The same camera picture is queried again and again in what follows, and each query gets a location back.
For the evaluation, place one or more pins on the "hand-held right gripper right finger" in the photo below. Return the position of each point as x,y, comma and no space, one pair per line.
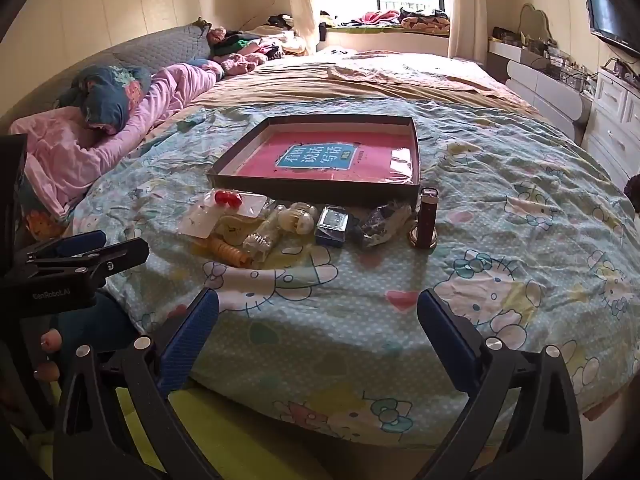
447,340

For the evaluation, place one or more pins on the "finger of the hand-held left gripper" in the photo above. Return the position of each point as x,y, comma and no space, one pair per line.
80,243
115,255

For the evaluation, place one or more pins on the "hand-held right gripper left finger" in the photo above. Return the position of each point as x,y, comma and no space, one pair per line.
192,340

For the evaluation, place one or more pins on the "clear packet with earring card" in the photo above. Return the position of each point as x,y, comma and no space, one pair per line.
222,199

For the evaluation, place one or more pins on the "brown cylindrical case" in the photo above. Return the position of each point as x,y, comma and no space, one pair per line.
427,215

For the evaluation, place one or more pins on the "white hair clip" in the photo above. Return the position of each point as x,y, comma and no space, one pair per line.
295,217

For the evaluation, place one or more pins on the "small blue box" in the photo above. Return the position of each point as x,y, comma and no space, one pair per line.
332,225

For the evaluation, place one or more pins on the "shallow brown cardboard box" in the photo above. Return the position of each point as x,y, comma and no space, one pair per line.
315,190

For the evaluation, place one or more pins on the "person's left hand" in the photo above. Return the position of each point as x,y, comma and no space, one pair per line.
49,339

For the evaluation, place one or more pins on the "cartoon cat printed blanket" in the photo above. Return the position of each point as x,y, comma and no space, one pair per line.
500,210

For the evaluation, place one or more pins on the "dark blue floral pillow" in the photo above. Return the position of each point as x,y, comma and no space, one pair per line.
107,95

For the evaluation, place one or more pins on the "pink quilt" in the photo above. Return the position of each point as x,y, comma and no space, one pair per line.
170,90

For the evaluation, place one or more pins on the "grey quilted pillow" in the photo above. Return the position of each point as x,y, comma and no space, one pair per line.
155,45

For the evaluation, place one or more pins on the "pink book with blue label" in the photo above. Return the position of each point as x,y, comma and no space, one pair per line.
325,157

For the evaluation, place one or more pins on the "pile of clothes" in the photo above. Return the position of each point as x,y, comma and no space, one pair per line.
245,47

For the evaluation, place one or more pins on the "tan bed sheet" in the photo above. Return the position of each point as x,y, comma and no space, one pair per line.
310,85

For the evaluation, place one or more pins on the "pale floral cloth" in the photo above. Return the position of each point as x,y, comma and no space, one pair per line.
415,77

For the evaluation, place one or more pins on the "white and grey vanity table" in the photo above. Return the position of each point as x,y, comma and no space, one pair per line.
540,85

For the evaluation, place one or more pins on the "white drawer dresser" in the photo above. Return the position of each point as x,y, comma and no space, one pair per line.
617,120

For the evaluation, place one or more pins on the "cream curtain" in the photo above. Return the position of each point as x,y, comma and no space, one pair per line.
467,10
307,5

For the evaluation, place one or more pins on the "clothes on window sill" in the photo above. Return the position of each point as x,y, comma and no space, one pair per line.
390,19

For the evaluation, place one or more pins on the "cloud shaped mirror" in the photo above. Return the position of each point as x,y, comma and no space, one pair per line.
535,22

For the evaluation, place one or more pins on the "black flat television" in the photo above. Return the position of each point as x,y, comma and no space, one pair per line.
610,10

